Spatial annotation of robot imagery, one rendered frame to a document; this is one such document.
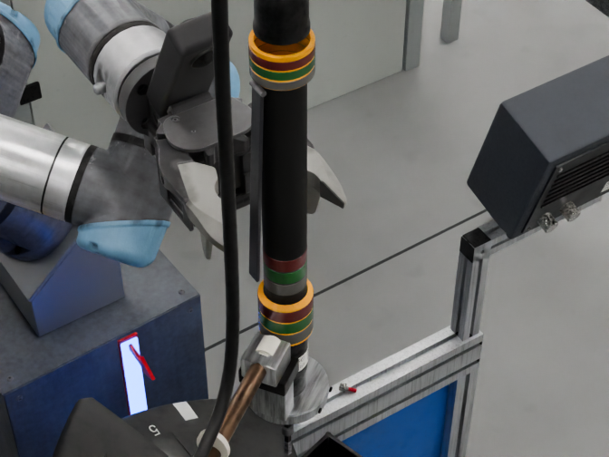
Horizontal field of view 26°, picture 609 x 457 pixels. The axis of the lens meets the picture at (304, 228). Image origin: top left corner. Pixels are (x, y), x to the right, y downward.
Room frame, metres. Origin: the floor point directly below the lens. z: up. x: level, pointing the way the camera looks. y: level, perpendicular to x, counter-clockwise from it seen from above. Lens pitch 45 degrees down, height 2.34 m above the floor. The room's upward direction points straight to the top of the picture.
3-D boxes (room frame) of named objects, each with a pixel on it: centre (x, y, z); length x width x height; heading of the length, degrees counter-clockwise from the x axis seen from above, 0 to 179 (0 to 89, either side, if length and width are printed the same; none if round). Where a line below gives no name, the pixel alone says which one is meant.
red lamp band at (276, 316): (0.69, 0.01, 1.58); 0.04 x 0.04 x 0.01
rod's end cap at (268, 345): (0.66, 0.03, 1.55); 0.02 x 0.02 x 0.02; 68
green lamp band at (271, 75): (0.69, 0.01, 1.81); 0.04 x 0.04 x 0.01
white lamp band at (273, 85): (0.69, 0.01, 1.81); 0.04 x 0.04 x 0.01
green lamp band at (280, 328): (0.69, 0.01, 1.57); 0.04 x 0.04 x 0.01
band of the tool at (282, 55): (0.69, 0.01, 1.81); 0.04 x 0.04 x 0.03
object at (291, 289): (0.69, 0.01, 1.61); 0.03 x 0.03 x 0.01
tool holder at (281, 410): (0.68, 0.02, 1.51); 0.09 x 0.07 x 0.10; 158
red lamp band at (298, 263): (0.69, 0.01, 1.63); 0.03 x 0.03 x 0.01
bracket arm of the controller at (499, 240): (1.34, -0.32, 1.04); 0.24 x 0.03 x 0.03; 123
